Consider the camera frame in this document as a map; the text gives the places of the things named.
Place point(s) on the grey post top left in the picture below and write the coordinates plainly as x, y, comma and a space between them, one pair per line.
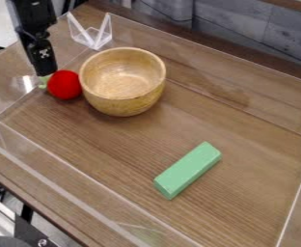
11, 19

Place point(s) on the clear acrylic corner bracket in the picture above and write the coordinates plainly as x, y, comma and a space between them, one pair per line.
93, 38

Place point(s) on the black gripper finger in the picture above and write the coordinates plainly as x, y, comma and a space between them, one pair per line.
41, 56

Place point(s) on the clear acrylic tray walls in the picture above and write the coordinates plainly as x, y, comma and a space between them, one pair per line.
83, 167

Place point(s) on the black metal table leg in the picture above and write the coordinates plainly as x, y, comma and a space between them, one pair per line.
27, 214

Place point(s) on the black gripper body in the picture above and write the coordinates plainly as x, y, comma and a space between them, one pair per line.
33, 17

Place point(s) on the wooden bowl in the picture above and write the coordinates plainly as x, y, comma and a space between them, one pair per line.
123, 81

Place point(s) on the green rectangular block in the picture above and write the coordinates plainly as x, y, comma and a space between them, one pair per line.
187, 169

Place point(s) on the red plush fruit green leaf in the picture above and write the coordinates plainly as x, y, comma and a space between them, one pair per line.
63, 84

